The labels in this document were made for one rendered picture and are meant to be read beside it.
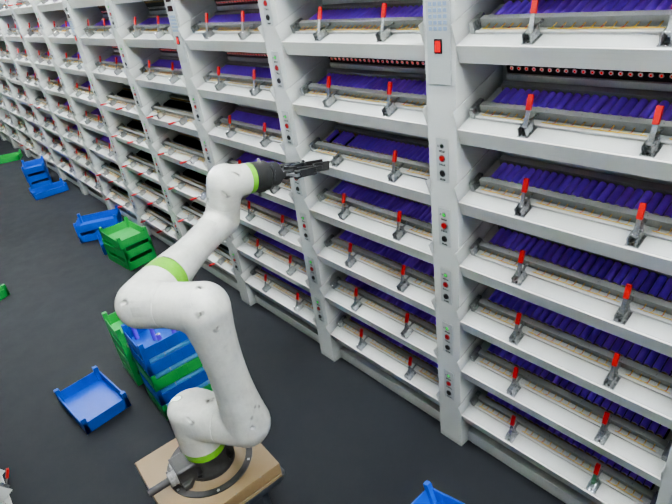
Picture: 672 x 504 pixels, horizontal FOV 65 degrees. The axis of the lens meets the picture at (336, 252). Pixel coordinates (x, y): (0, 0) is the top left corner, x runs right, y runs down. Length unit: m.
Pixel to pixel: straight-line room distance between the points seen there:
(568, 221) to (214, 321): 0.85
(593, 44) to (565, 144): 0.21
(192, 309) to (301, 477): 1.01
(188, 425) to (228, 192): 0.64
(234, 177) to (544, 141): 0.82
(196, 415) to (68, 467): 1.01
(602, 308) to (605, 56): 0.58
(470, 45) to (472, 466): 1.37
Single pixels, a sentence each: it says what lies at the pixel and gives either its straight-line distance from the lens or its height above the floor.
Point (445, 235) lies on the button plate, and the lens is 1.54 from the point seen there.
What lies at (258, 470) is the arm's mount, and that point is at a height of 0.34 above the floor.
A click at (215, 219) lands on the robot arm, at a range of 1.56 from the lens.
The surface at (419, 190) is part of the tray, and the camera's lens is 1.55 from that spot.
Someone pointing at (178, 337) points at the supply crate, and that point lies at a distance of 2.22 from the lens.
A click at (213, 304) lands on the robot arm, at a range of 1.19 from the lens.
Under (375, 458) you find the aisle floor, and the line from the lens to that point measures 2.04.
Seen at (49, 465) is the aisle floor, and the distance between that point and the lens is 2.49.
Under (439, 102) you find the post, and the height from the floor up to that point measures 1.23.
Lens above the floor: 1.58
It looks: 29 degrees down
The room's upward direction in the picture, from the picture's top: 8 degrees counter-clockwise
